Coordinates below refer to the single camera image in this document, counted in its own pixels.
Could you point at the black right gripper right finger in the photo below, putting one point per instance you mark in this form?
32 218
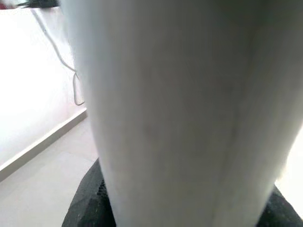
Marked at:
281 212

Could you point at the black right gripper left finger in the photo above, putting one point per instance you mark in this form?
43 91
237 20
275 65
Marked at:
94 203

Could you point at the white plastic table leg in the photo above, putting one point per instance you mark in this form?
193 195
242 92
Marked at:
184 106

